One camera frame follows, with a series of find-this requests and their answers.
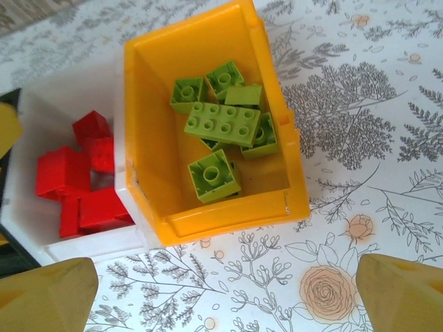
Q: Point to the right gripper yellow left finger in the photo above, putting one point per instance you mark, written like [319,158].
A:
[45,301]

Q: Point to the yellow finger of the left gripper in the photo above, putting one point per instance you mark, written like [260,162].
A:
[8,133]

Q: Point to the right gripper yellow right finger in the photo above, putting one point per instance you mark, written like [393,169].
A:
[405,301]

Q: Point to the red lego brick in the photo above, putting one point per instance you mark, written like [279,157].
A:
[69,216]
[91,124]
[64,171]
[100,154]
[100,209]

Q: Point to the long green lego brick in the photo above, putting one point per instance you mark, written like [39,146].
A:
[223,122]

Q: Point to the white plastic bin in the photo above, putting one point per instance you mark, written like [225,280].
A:
[48,107]

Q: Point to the orange plastic bin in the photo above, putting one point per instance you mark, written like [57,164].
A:
[152,138]

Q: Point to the floral patterned tablecloth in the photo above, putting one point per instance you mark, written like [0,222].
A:
[346,103]

